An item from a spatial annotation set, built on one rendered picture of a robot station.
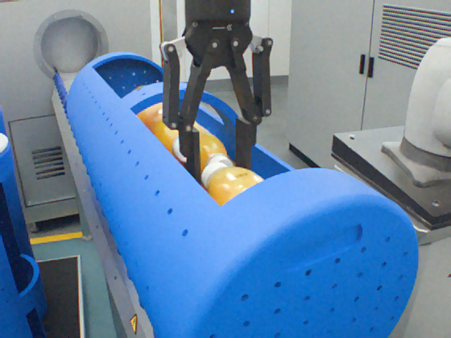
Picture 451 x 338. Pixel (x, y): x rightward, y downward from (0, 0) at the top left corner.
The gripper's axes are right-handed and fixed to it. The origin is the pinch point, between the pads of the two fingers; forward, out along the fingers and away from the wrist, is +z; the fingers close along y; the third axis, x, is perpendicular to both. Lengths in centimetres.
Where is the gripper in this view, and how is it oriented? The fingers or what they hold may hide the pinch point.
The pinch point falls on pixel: (218, 154)
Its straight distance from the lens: 53.9
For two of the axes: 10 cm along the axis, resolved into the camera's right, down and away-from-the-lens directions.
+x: 4.3, 3.7, -8.3
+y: -9.0, 1.7, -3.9
